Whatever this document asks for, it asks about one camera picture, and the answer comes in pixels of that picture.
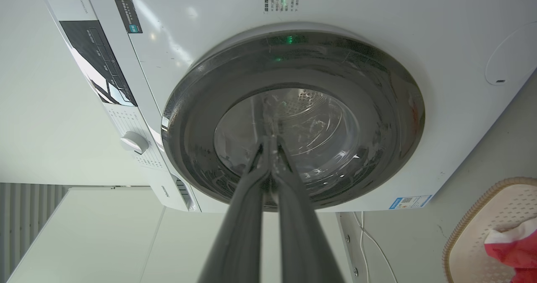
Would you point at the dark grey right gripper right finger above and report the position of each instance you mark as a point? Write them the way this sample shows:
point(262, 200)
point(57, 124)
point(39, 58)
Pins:
point(300, 232)

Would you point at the red garment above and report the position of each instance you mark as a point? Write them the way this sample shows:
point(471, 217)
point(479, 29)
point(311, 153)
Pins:
point(514, 249)

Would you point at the blue energy label sticker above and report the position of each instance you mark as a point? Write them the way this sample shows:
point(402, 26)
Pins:
point(410, 201)

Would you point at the white washing machine control knob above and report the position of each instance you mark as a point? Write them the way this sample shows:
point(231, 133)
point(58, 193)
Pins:
point(134, 142)

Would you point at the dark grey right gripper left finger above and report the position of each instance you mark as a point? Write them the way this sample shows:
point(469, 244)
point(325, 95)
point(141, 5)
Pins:
point(241, 228)

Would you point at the grey ribbed radiator panel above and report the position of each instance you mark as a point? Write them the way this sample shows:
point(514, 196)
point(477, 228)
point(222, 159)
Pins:
point(25, 216)

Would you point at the dark round washing machine door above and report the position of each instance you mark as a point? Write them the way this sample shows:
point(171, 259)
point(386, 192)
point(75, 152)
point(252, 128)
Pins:
point(335, 119)

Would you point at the white front-load washing machine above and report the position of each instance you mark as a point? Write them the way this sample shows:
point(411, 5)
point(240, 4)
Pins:
point(377, 31)

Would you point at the white cabinet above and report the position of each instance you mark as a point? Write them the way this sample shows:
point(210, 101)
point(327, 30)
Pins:
point(105, 241)

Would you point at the black QR code sticker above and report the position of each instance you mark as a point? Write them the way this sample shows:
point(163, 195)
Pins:
point(126, 6)

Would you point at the beige plastic laundry basket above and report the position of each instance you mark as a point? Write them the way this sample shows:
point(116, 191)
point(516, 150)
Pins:
point(482, 232)

